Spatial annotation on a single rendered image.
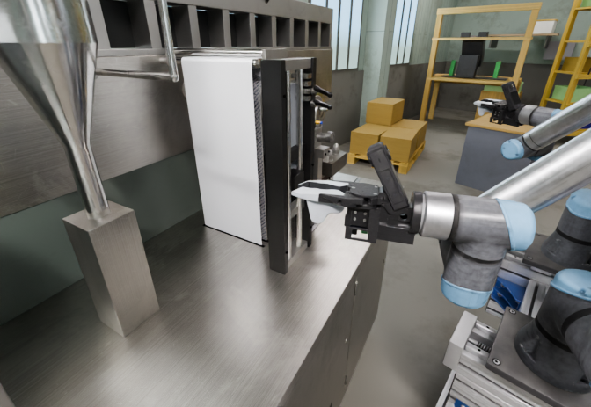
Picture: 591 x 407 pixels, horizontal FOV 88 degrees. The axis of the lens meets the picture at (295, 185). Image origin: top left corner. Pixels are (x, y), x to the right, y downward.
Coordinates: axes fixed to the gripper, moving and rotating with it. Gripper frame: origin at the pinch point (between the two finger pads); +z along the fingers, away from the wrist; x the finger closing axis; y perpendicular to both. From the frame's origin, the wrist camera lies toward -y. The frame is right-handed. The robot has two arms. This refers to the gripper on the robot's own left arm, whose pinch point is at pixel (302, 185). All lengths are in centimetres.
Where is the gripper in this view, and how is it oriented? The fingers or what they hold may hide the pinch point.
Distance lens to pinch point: 54.5
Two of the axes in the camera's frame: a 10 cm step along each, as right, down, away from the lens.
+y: -0.4, 9.5, 3.0
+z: -9.6, -1.2, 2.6
